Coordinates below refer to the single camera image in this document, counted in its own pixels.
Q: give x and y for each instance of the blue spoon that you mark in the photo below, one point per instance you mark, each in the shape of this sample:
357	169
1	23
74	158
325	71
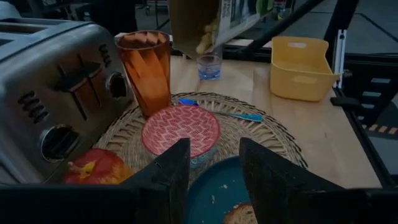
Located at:
248	117

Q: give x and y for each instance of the yellow cereal puffs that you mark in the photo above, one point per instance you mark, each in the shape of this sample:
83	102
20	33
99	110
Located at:
206	40

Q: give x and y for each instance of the brown toast slice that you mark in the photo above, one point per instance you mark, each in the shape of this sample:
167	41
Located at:
241	216

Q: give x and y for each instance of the white frame bracket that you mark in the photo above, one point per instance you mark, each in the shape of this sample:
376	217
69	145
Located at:
339	56

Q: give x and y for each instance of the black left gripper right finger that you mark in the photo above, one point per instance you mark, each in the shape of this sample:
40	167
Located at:
267	174

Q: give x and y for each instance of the hazard striped floor mat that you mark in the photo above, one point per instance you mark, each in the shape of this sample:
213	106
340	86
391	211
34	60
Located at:
381	129

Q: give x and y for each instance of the yellow plastic bin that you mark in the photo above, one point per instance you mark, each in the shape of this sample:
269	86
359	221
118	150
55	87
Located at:
298	81

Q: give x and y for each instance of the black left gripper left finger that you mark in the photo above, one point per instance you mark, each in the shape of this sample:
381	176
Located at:
177	174

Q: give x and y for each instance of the red apple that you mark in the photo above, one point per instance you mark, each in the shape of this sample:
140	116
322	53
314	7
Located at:
99	168

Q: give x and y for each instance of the panda cereal box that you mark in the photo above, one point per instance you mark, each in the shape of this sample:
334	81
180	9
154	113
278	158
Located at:
189	21

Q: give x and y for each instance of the round woven straw placemat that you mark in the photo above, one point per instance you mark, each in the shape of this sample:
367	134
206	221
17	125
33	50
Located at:
273	140

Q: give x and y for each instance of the orange plastic tumbler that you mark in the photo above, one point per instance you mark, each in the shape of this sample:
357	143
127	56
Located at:
149	74

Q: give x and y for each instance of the clear drinking glass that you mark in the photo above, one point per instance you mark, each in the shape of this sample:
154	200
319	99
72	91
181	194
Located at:
210	70

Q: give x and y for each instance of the teal round plate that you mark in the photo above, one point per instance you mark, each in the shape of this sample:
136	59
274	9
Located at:
217	186

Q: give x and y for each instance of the silver four-slot toaster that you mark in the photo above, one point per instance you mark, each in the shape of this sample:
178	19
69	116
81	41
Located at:
46	77

